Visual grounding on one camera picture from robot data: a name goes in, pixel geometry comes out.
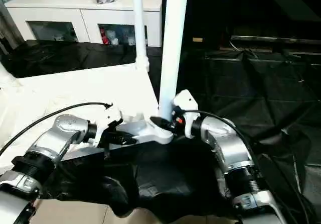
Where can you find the white plastic table leg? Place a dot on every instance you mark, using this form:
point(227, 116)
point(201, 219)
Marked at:
point(6, 77)
point(173, 38)
point(140, 23)

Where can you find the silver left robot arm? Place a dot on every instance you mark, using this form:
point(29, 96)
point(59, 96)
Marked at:
point(45, 148)

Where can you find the small tan label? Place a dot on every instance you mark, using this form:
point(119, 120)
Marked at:
point(196, 39)

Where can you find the black work mat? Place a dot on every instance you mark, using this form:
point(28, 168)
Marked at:
point(266, 113)

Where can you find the red bottle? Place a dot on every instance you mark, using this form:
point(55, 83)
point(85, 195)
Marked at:
point(103, 35)

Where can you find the dark low shelf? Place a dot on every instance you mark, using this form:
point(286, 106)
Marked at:
point(276, 40)

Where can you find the white cabinet with glass doors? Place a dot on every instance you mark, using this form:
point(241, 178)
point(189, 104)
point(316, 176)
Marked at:
point(65, 5)

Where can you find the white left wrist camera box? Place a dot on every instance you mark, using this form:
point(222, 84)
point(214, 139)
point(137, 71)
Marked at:
point(106, 121)

